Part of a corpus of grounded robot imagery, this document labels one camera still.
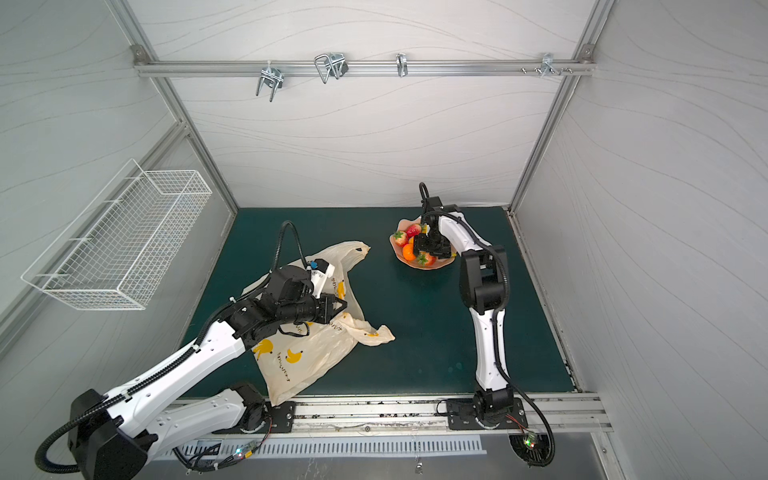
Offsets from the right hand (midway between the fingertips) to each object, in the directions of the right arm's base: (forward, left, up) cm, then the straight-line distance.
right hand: (433, 247), depth 102 cm
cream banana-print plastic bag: (-43, +37, +8) cm, 57 cm away
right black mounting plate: (-50, -6, -4) cm, 50 cm away
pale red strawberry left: (+1, +11, +3) cm, 12 cm away
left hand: (-29, +23, +14) cm, 39 cm away
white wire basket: (-27, +76, +28) cm, 85 cm away
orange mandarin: (-3, +9, 0) cm, 9 cm away
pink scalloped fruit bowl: (+9, +11, +1) cm, 14 cm away
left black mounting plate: (-53, +39, -4) cm, 66 cm away
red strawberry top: (+7, +7, 0) cm, 10 cm away
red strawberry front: (-6, +2, 0) cm, 6 cm away
